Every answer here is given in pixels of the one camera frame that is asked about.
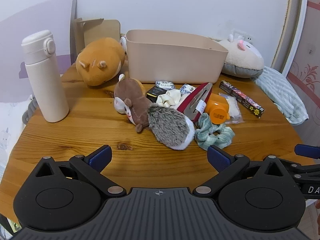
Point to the cream scrunchie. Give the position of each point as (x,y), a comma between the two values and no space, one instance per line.
(170,97)

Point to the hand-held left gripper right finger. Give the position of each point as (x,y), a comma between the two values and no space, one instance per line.
(220,158)

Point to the purple board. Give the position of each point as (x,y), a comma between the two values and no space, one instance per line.
(37,17)

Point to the red hair clip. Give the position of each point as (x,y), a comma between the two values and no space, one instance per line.
(197,97)

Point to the white headphones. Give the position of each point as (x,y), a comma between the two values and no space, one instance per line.
(123,43)

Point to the white thermos bottle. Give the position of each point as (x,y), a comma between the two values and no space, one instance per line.
(47,80)

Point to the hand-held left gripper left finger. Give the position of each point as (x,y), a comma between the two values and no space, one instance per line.
(100,157)

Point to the beige plastic container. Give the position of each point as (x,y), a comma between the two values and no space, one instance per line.
(172,60)

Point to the white printed bedsheet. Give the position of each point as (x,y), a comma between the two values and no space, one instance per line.
(11,130)

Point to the orange plastic bottle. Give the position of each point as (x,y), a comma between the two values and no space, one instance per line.
(217,110)

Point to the brown cardboard piece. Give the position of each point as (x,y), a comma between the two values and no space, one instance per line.
(78,35)

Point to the small black box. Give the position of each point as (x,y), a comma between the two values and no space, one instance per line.
(153,93)

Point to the rounded wooden board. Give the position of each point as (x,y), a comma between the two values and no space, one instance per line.
(105,30)

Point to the brown squirrel plush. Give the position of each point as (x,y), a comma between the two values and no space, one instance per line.
(132,100)

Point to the white wall socket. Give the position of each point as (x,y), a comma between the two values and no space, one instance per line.
(241,35)

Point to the cream cat plush cushion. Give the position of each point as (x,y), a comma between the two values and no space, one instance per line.
(242,57)

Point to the blue white patterned packet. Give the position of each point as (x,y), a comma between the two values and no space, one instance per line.
(165,85)
(187,89)

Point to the orange hamster plush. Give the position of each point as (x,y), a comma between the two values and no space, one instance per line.
(100,60)

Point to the white patterned wardrobe door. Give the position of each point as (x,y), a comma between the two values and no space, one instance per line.
(305,42)

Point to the clear plastic packet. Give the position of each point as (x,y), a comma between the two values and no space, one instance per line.
(235,110)

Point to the green scrunchie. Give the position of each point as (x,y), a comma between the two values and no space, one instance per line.
(212,135)

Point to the long dark printed box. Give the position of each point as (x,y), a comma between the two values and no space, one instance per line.
(242,98)

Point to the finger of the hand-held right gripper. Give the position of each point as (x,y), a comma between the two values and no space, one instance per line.
(306,150)
(303,170)

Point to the grey hedgehog plush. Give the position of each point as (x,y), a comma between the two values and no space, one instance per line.
(167,127)

